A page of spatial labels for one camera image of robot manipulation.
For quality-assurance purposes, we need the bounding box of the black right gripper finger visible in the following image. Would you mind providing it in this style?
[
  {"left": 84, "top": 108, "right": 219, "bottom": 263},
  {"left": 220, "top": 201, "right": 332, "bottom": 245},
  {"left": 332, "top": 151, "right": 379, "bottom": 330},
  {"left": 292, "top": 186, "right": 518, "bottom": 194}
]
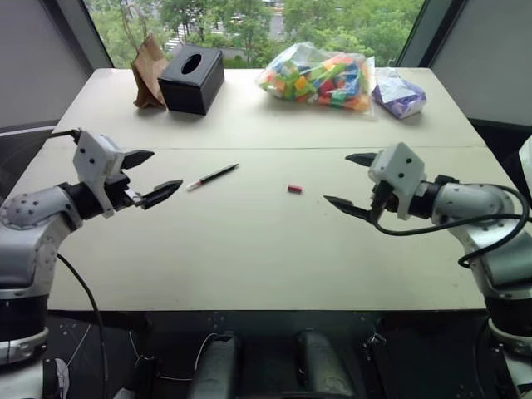
[
  {"left": 345, "top": 152, "right": 378, "bottom": 169},
  {"left": 323, "top": 195, "right": 375, "bottom": 225}
]

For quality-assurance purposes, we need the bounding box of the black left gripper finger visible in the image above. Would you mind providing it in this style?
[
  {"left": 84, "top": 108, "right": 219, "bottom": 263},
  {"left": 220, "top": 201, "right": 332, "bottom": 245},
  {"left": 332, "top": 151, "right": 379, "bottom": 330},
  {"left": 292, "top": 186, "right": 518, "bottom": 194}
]
[
  {"left": 121, "top": 150, "right": 156, "bottom": 170},
  {"left": 139, "top": 179, "right": 185, "bottom": 209}
]

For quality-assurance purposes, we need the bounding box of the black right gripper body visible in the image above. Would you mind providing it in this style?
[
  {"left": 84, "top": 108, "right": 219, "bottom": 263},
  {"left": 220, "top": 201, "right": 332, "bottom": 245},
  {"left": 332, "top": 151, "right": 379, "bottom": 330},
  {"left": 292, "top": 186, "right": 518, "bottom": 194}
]
[{"left": 369, "top": 179, "right": 401, "bottom": 221}]

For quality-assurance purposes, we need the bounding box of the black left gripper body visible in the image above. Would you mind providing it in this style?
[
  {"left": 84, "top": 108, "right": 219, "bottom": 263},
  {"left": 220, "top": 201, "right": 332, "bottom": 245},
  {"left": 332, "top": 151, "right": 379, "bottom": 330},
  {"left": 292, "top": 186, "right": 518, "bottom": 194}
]
[{"left": 101, "top": 170, "right": 145, "bottom": 212}]

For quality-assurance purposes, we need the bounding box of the black pen with white end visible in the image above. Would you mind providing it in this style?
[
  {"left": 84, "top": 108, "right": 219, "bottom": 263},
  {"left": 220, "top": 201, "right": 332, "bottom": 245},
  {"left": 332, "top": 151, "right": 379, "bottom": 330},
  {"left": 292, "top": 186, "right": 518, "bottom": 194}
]
[{"left": 185, "top": 163, "right": 241, "bottom": 193}]

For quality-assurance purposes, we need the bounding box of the purple and white plastic packet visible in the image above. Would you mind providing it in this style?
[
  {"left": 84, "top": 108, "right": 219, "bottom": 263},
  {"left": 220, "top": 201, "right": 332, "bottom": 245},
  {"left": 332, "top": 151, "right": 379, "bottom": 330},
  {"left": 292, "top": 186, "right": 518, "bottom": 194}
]
[{"left": 371, "top": 66, "right": 428, "bottom": 121}]

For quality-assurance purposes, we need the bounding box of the brown paper bag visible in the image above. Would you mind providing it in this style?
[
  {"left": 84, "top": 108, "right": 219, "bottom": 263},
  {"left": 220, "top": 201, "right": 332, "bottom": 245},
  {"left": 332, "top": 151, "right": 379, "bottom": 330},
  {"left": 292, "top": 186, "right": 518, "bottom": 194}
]
[{"left": 122, "top": 5, "right": 170, "bottom": 110}]

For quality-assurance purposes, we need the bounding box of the clear bag of colourful blocks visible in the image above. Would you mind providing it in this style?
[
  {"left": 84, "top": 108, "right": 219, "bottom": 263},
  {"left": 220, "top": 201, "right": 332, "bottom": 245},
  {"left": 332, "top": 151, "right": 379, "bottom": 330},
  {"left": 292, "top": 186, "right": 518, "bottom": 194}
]
[{"left": 254, "top": 42, "right": 377, "bottom": 121}]

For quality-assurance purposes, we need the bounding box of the black tissue box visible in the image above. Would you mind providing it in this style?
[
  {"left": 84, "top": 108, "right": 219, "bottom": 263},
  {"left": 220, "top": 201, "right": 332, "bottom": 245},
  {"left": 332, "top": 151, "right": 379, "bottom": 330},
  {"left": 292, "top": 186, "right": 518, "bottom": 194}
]
[{"left": 157, "top": 43, "right": 226, "bottom": 116}]

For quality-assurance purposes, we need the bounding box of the dark rounded robot leg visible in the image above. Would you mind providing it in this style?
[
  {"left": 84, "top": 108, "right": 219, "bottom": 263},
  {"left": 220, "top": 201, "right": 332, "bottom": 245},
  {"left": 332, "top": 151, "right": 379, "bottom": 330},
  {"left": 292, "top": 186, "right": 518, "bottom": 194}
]
[
  {"left": 186, "top": 331, "right": 242, "bottom": 399},
  {"left": 293, "top": 328, "right": 354, "bottom": 399}
]

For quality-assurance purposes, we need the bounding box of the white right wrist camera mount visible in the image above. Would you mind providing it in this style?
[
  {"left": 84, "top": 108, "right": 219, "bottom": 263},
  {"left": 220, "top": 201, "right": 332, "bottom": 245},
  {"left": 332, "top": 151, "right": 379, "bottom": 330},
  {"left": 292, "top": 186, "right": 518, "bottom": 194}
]
[{"left": 367, "top": 141, "right": 428, "bottom": 220}]

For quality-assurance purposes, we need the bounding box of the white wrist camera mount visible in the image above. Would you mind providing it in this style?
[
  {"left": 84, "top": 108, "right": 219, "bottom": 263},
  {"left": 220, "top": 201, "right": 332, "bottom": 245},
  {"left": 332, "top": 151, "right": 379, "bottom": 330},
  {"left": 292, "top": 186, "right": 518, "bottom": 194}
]
[
  {"left": 367, "top": 141, "right": 428, "bottom": 220},
  {"left": 72, "top": 130, "right": 126, "bottom": 219}
]

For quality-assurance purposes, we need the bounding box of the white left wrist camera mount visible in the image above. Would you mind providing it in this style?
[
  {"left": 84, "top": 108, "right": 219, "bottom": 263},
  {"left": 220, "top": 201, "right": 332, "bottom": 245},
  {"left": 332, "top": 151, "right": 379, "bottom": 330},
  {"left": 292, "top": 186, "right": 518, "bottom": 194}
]
[{"left": 72, "top": 130, "right": 126, "bottom": 219}]

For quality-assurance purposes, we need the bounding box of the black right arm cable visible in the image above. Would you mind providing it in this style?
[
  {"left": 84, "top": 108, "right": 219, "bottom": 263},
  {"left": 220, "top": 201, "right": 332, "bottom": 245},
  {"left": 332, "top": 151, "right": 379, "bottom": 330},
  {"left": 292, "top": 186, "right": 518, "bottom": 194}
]
[{"left": 371, "top": 182, "right": 531, "bottom": 269}]

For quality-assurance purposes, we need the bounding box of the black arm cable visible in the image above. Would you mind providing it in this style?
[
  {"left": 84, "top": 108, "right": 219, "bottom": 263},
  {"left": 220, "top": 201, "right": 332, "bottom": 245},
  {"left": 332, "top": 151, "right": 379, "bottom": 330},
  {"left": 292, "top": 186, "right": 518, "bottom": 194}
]
[
  {"left": 49, "top": 129, "right": 110, "bottom": 399},
  {"left": 371, "top": 182, "right": 531, "bottom": 269}
]

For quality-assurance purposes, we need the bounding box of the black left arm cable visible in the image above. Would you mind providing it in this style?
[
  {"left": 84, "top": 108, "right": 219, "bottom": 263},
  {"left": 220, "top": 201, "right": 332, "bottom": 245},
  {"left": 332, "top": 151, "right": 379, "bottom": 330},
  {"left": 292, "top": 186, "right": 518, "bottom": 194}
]
[{"left": 49, "top": 129, "right": 110, "bottom": 399}]

